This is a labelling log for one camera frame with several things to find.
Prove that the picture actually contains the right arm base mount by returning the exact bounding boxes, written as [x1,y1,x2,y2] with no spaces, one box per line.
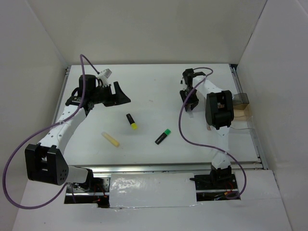
[190,166,240,202]

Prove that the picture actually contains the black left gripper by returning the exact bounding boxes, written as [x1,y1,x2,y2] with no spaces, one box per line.
[90,81,130,107]

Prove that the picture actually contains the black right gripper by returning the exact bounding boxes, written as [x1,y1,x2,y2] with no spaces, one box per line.
[180,87,199,110]

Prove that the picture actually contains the pale yellow highlighter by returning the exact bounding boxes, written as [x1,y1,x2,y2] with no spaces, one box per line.
[102,132,120,147]

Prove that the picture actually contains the white foil sheet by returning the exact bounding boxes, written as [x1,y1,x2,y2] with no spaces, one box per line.
[109,173,197,208]

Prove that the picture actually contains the black yellow-capped highlighter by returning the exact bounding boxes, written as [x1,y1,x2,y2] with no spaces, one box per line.
[126,114,138,130]

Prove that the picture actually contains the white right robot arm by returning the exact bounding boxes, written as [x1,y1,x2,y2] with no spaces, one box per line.
[178,67,234,189]

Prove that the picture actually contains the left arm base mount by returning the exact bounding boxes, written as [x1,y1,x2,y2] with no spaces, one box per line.
[64,175,111,208]

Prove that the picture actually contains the black green-capped highlighter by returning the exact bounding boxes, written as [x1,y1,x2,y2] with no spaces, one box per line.
[155,129,171,145]

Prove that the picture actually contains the clear compartment organizer box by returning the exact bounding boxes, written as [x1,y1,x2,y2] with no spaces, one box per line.
[205,92,255,132]

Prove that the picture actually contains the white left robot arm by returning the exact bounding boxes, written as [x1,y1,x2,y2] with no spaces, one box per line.
[25,75,131,192]

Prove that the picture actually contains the aluminium front rail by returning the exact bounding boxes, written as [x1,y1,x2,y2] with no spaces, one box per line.
[67,163,265,174]

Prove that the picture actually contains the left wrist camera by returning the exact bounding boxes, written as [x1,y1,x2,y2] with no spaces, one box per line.
[97,68,112,79]

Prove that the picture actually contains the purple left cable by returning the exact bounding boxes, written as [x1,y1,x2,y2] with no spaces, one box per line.
[2,54,99,209]

